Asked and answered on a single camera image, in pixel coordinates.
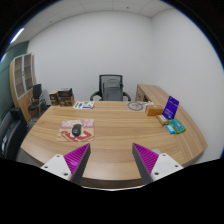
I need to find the small black chair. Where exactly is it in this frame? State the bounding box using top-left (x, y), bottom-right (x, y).
top-left (27, 83), bottom-right (48, 113)

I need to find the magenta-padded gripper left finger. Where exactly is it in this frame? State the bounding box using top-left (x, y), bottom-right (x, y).
top-left (40, 143), bottom-right (92, 185)

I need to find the small blue box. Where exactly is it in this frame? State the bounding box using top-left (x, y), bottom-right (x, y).
top-left (165, 124), bottom-right (176, 135)

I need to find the black printed box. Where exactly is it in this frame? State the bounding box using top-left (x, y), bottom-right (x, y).
top-left (57, 87), bottom-right (76, 107)

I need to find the brown cardboard box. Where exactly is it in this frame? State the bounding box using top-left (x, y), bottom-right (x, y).
top-left (48, 90), bottom-right (60, 107)

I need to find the cat print mouse pad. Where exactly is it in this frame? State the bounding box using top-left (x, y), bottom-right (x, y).
top-left (55, 118), bottom-right (96, 143)

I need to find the green and white leaflet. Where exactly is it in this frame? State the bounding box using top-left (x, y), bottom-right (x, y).
top-left (72, 101), bottom-right (96, 110)

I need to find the wooden shelf unit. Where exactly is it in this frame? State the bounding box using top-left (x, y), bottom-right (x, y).
top-left (9, 53), bottom-right (38, 123)

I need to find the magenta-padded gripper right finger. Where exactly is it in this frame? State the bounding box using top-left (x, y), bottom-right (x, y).
top-left (132, 142), bottom-right (185, 185)

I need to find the purple standing card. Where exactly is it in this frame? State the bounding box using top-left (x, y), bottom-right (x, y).
top-left (162, 95), bottom-right (180, 121)

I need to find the small tan box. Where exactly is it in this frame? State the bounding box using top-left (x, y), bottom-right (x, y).
top-left (155, 114), bottom-right (170, 127)

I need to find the grey mesh office chair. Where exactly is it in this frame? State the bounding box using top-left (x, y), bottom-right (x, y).
top-left (89, 73), bottom-right (132, 102)

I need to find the orange-brown box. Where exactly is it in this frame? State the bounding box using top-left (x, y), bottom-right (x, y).
top-left (144, 104), bottom-right (165, 117)

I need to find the black leather armchair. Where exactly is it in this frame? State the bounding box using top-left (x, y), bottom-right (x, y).
top-left (0, 107), bottom-right (29, 160)

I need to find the ceiling light strip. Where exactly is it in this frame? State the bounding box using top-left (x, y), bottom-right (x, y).
top-left (9, 27), bottom-right (26, 45)

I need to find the green flat box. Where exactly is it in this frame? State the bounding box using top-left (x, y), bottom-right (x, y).
top-left (168, 119), bottom-right (187, 135)

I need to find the black computer mouse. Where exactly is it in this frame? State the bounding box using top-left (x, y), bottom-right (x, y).
top-left (71, 123), bottom-right (85, 137)

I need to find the wooden side cabinet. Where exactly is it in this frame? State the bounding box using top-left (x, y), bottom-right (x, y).
top-left (135, 83), bottom-right (171, 108)

